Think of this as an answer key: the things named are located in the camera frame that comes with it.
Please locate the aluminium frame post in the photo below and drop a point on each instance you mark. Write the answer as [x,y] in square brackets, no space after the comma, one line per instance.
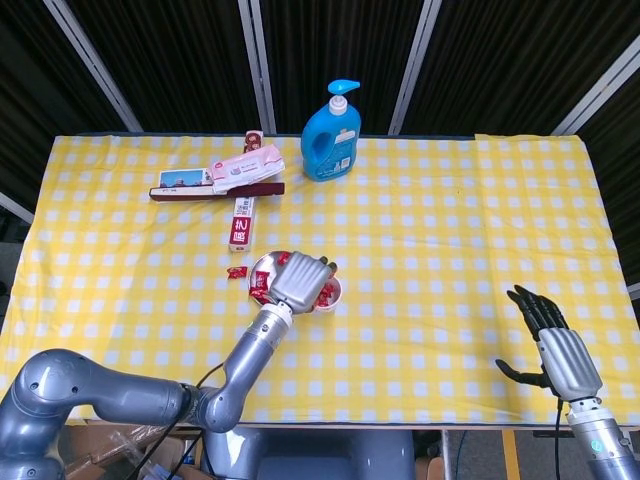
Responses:
[15,206]
[414,70]
[260,70]
[97,70]
[595,104]

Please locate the clear plastic packaging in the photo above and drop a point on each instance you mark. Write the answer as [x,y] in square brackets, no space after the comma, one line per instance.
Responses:
[122,442]

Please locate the white paper cup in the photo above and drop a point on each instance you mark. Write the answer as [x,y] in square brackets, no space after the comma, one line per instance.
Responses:
[340,299]

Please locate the blue detergent pump bottle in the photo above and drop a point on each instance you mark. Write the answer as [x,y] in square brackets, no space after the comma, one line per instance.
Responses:
[330,145]

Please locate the brown cardboard box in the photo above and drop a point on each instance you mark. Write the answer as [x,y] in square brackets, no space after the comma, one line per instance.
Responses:
[95,445]

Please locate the pink wet wipes pack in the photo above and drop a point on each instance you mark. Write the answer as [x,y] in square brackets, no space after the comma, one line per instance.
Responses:
[245,167]

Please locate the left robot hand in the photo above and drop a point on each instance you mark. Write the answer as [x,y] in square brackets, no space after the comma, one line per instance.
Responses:
[300,282]

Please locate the red candy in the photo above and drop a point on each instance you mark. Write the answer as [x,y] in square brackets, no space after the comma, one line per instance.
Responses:
[322,300]
[284,258]
[262,276]
[236,272]
[259,292]
[330,289]

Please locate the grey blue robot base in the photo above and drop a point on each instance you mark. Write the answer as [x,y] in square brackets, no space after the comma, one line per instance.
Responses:
[325,455]

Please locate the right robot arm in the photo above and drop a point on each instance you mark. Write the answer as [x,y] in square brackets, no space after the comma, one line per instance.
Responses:
[602,445]

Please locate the long dark red box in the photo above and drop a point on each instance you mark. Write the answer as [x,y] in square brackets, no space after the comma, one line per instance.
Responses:
[175,194]

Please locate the round metal plate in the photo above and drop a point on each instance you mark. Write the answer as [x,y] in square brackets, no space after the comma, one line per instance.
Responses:
[267,262]

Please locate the metal table leg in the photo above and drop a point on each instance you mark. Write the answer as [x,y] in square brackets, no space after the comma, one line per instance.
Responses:
[448,455]

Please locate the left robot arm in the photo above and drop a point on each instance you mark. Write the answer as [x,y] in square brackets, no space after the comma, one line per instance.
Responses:
[125,400]

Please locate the yellow checked tablecloth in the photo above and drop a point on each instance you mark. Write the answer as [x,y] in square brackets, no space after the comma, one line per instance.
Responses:
[400,250]

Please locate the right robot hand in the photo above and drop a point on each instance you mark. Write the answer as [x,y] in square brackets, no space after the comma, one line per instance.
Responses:
[570,362]

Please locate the black pleated curtain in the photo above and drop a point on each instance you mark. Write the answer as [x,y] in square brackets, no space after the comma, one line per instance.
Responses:
[340,40]

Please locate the red white toothpaste box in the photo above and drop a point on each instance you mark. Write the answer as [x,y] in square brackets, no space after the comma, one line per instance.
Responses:
[241,230]

